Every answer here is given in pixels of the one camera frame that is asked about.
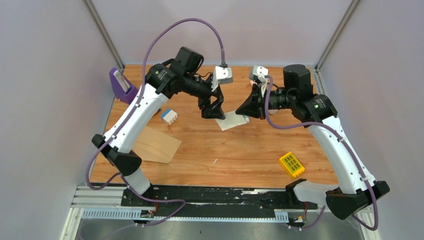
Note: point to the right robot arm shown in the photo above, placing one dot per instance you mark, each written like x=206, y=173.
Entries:
x=357, y=188

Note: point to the beige letter paper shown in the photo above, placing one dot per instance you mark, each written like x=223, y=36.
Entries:
x=231, y=120

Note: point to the pink cylindrical tube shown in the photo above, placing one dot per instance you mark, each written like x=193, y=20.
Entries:
x=272, y=111

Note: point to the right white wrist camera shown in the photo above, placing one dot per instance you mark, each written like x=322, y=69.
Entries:
x=258, y=74

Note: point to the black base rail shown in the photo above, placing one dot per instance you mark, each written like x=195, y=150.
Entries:
x=215, y=202

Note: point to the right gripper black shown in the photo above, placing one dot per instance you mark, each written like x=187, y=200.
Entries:
x=255, y=106

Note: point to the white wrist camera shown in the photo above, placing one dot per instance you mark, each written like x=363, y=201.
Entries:
x=221, y=75
x=258, y=74

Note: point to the yellow toy block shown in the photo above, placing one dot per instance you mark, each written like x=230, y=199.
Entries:
x=291, y=165

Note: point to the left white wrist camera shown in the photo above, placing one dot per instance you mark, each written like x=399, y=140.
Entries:
x=221, y=75

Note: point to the blue white toy block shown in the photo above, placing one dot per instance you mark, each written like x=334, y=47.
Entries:
x=169, y=116

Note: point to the brown paper envelope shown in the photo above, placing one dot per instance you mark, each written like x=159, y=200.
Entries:
x=155, y=146

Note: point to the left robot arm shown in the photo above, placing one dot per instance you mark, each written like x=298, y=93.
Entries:
x=162, y=81

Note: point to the purple holder stand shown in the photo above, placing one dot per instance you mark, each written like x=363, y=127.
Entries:
x=122, y=88

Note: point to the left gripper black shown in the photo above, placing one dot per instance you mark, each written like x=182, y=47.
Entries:
x=215, y=110

